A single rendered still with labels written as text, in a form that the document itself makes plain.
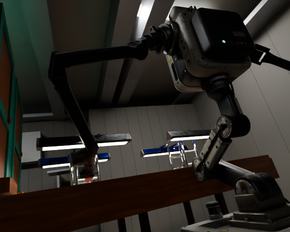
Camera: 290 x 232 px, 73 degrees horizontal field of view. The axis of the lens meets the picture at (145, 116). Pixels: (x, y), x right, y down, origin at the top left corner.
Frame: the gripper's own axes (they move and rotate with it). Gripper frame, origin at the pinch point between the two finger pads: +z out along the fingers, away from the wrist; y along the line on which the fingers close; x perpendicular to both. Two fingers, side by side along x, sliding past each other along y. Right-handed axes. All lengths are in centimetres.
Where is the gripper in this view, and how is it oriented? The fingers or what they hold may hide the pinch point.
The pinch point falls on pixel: (87, 182)
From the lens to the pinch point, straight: 121.7
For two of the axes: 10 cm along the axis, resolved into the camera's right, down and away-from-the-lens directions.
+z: -2.0, 9.1, 3.8
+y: -8.9, 0.0, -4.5
